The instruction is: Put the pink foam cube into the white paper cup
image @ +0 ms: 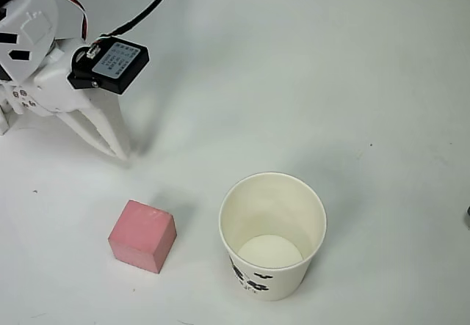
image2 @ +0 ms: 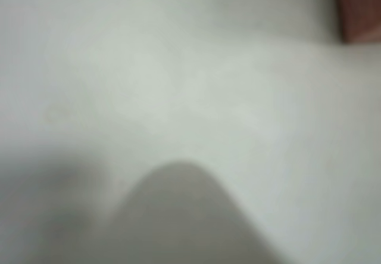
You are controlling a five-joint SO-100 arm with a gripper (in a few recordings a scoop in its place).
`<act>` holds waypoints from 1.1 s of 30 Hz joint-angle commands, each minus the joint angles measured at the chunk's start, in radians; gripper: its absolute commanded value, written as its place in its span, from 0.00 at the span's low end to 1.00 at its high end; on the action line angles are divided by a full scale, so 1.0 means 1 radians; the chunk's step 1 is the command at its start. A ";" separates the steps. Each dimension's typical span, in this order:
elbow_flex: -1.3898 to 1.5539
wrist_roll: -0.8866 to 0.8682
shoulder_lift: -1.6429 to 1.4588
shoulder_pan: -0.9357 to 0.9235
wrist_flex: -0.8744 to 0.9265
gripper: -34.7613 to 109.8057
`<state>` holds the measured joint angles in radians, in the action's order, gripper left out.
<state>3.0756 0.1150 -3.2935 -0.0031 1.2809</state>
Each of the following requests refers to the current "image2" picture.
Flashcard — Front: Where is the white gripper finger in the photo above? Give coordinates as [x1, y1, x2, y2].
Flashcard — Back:
[99, 159, 288, 264]

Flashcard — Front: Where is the pink foam cube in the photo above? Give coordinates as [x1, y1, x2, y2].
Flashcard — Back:
[332, 0, 381, 45]

